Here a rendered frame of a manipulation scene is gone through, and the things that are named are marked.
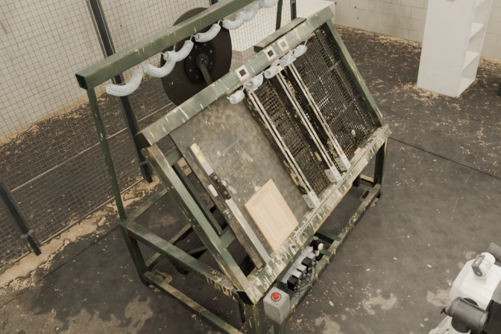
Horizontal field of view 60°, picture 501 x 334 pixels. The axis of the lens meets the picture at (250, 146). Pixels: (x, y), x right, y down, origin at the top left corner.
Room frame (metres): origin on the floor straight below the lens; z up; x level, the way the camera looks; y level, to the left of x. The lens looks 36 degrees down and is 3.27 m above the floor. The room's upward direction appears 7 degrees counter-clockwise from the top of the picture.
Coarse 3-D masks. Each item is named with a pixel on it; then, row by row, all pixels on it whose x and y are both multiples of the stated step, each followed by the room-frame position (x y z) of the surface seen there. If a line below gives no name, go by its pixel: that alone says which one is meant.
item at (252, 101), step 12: (252, 96) 2.72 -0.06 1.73; (252, 108) 2.69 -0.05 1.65; (264, 120) 2.63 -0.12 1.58; (264, 132) 2.63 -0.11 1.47; (276, 132) 2.61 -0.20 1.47; (276, 144) 2.56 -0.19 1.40; (288, 156) 2.55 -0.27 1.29; (288, 168) 2.50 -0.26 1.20; (300, 180) 2.44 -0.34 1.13; (300, 192) 2.44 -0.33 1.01; (312, 192) 2.42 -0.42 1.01; (312, 204) 2.37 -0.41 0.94
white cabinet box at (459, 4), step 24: (432, 0) 5.40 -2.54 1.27; (456, 0) 5.18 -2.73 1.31; (480, 0) 5.24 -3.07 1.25; (432, 24) 5.36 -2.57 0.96; (456, 24) 5.14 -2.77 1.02; (480, 24) 5.44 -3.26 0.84; (432, 48) 5.32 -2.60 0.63; (456, 48) 5.10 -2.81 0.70; (480, 48) 5.40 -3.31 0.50; (432, 72) 5.29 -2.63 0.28; (456, 72) 5.05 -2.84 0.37; (456, 96) 5.02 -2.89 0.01
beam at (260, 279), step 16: (368, 144) 3.07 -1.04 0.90; (352, 160) 2.88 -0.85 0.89; (368, 160) 2.95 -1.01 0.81; (352, 176) 2.74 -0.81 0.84; (336, 192) 2.55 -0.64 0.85; (288, 240) 2.08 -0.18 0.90; (304, 240) 2.14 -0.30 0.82; (272, 256) 1.96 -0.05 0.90; (288, 256) 1.99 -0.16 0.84; (256, 272) 1.86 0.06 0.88; (272, 272) 1.87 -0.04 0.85; (256, 288) 1.75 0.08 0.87
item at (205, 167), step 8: (192, 144) 2.28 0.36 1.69; (192, 152) 2.23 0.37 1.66; (200, 152) 2.24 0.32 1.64; (200, 160) 2.20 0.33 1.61; (208, 168) 2.19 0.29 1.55; (208, 176) 2.16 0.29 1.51; (224, 200) 2.09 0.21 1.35; (232, 200) 2.11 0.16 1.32; (232, 208) 2.07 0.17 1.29; (240, 216) 2.06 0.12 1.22; (240, 224) 2.02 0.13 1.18; (248, 232) 2.00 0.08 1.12; (248, 240) 1.99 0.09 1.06; (256, 240) 1.99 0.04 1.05; (256, 248) 1.95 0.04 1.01; (264, 256) 1.93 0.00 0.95
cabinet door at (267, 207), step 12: (264, 192) 2.28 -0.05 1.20; (276, 192) 2.32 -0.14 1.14; (252, 204) 2.17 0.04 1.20; (264, 204) 2.22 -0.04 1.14; (276, 204) 2.26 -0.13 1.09; (252, 216) 2.11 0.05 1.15; (264, 216) 2.16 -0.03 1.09; (276, 216) 2.20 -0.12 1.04; (288, 216) 2.24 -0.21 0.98; (264, 228) 2.09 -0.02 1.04; (276, 228) 2.13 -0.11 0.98; (288, 228) 2.17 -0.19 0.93; (276, 240) 2.07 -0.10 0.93
